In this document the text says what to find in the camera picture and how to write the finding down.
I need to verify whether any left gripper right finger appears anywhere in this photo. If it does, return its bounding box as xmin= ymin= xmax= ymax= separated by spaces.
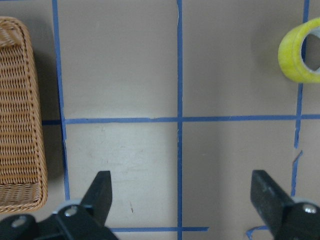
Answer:
xmin=250 ymin=170 xmax=295 ymax=235

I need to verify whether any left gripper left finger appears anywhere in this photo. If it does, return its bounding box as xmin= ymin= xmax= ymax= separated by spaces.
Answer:
xmin=80 ymin=170 xmax=112 ymax=226

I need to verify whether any yellow tape roll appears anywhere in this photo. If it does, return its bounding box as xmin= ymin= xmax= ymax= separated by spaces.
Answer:
xmin=277 ymin=17 xmax=320 ymax=84

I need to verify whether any brown wicker basket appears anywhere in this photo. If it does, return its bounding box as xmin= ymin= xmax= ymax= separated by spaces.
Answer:
xmin=0 ymin=16 xmax=48 ymax=214

